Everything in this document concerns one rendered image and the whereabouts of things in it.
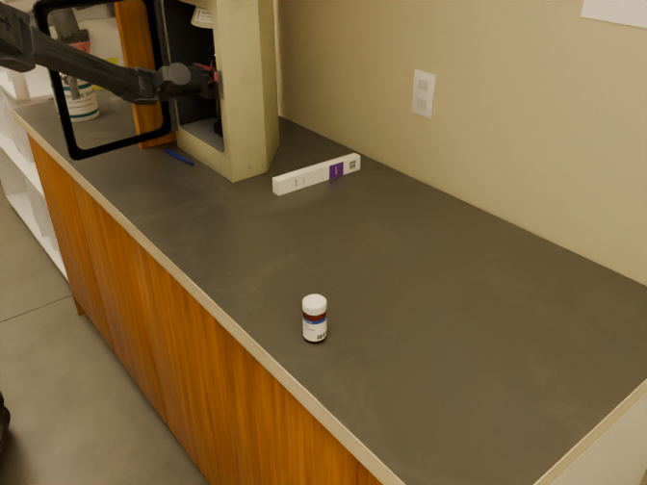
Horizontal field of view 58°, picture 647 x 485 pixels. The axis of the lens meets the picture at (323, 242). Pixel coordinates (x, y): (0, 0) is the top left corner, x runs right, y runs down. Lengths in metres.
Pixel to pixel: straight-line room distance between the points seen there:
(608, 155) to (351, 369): 0.68
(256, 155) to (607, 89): 0.85
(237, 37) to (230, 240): 0.49
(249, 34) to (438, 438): 1.02
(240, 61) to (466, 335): 0.85
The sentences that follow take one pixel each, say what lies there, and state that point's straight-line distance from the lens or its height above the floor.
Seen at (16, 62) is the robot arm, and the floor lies 1.33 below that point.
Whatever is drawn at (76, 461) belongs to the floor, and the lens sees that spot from 2.20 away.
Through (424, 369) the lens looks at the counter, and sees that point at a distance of 1.00.
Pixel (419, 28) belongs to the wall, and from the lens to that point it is 1.55.
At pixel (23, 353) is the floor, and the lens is 2.69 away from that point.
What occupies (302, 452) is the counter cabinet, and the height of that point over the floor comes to 0.72.
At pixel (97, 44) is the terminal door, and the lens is 1.66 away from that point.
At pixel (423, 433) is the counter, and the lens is 0.91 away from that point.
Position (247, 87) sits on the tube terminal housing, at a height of 1.19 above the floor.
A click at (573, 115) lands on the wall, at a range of 1.33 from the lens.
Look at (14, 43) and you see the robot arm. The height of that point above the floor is 1.37.
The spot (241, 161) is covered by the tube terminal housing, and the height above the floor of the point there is 0.99.
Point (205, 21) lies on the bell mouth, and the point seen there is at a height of 1.33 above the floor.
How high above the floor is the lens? 1.62
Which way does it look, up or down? 32 degrees down
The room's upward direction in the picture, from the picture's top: straight up
